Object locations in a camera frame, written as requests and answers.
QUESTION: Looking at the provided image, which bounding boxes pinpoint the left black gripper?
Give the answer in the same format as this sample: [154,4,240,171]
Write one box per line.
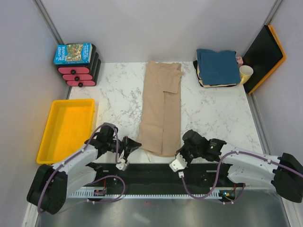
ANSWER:
[107,136,141,160]

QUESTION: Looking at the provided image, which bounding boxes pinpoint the beige t-shirt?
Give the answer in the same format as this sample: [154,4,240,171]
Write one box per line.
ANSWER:
[138,61,183,157]

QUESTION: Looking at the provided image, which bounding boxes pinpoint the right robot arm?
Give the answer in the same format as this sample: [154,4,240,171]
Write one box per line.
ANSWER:
[169,130,303,203]

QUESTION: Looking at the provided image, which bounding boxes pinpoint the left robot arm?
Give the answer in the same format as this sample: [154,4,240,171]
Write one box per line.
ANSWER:
[27,123,141,214]

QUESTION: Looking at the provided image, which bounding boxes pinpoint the yellow plastic bin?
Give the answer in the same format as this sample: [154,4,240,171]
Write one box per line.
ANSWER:
[36,99,95,165]

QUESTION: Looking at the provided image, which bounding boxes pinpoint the black pink drawer unit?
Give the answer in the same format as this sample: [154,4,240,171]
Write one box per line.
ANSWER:
[55,45,101,87]

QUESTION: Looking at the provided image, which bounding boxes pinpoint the folded blue t-shirt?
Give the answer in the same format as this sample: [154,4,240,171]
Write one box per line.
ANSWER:
[196,49,241,85]

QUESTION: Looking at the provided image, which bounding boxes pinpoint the yellow mug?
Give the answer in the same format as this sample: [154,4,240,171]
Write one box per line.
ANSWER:
[239,65,254,85]

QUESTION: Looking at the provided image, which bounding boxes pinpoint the pink box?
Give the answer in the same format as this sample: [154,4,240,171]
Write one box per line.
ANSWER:
[236,56,243,67]

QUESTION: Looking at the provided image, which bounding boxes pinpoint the blue treehouse book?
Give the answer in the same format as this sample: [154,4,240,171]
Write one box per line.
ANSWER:
[53,43,96,65]

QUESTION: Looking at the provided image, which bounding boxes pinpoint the black orange tray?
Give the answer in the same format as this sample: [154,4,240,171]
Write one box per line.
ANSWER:
[242,25,286,95]

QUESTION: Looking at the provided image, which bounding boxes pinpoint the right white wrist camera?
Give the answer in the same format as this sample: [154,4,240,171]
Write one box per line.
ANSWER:
[169,153,187,172]

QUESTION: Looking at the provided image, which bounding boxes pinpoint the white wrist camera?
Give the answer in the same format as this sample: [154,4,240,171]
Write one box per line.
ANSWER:
[116,158,129,171]
[169,153,187,172]

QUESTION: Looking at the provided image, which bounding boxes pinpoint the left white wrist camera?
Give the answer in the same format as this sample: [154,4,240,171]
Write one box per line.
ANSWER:
[116,158,129,171]

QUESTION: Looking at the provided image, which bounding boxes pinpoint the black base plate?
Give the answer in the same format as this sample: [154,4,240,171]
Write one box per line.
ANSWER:
[80,162,246,196]

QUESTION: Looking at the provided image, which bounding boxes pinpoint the white cable duct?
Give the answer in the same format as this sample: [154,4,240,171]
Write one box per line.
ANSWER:
[70,188,223,199]

